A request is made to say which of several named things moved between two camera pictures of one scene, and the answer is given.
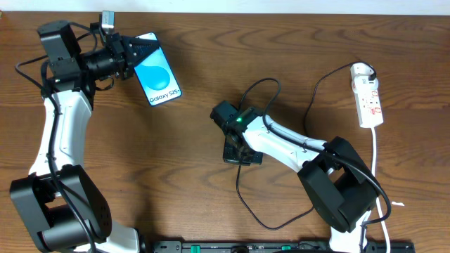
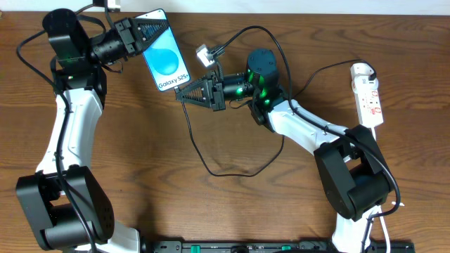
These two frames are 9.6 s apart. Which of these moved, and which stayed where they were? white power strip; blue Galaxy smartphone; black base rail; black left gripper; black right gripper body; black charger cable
Moved: black right gripper body; blue Galaxy smartphone; black left gripper; black charger cable
Stayed: black base rail; white power strip
